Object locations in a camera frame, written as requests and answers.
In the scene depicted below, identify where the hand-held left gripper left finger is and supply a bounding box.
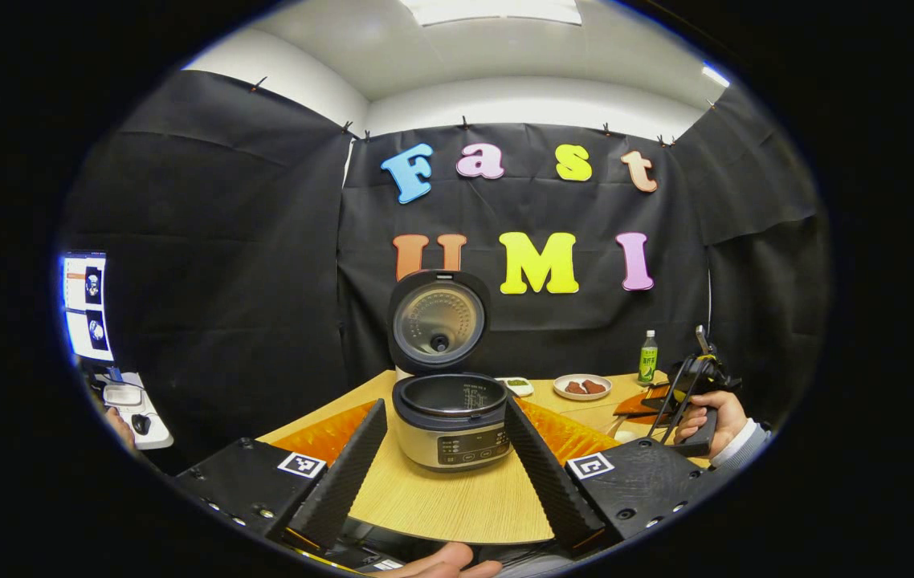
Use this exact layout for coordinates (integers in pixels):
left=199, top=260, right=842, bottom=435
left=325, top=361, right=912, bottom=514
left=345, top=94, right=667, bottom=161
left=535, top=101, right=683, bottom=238
left=170, top=399, right=388, bottom=555

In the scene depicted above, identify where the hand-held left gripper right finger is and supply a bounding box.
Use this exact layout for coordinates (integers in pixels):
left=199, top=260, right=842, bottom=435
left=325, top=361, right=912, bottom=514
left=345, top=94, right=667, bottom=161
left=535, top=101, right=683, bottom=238
left=503, top=397, right=727, bottom=560

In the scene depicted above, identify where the dark grey rice cooker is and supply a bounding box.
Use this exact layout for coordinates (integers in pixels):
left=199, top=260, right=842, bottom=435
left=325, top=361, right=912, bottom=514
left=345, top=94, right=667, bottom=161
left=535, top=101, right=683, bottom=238
left=387, top=270, right=516, bottom=473

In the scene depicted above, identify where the green tea bottle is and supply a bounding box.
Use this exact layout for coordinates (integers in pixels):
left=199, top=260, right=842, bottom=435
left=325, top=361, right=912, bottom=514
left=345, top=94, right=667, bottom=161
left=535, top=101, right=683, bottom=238
left=639, top=330, right=659, bottom=384

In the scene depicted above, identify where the white round plate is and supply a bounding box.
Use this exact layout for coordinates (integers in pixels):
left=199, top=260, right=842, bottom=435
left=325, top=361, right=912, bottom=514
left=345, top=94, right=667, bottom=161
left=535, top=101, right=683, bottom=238
left=553, top=373, right=613, bottom=401

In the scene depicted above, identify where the white side desk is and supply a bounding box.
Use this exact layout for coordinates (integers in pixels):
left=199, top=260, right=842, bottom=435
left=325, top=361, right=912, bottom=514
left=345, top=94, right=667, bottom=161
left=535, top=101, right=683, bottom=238
left=100, top=371, right=174, bottom=450

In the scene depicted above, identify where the black backdrop cloth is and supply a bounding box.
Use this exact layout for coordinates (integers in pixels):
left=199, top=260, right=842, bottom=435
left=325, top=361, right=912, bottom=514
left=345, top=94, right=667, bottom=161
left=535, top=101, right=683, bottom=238
left=59, top=71, right=834, bottom=474

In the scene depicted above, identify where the computer monitor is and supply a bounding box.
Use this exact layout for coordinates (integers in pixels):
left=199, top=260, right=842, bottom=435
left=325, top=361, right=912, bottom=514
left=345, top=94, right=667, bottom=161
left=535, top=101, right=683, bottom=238
left=61, top=252, right=115, bottom=364

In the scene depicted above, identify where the ceiling light panel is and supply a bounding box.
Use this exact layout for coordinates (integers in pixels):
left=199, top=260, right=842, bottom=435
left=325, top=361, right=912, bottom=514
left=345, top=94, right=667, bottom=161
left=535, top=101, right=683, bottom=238
left=401, top=0, right=584, bottom=26

